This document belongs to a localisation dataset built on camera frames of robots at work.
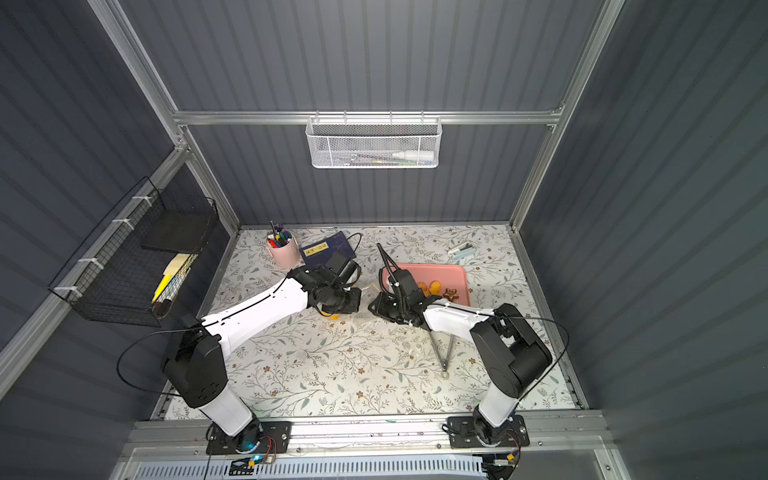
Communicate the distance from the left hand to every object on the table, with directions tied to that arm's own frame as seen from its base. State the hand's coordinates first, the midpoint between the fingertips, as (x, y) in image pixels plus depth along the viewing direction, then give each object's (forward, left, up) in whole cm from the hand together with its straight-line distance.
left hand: (361, 310), depth 83 cm
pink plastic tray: (+9, -7, +7) cm, 13 cm away
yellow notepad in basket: (+4, +47, +15) cm, 49 cm away
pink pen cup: (+24, +28, -1) cm, 37 cm away
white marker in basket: (+41, -16, +23) cm, 49 cm away
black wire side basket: (+4, +54, +15) cm, 57 cm away
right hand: (+3, -3, -4) cm, 6 cm away
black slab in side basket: (+17, +50, +15) cm, 55 cm away
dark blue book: (+31, +15, -11) cm, 37 cm away
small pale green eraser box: (+28, -33, -9) cm, 44 cm away
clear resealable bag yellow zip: (-6, +6, +8) cm, 12 cm away
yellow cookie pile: (+13, -23, -9) cm, 27 cm away
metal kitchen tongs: (-11, -23, -11) cm, 28 cm away
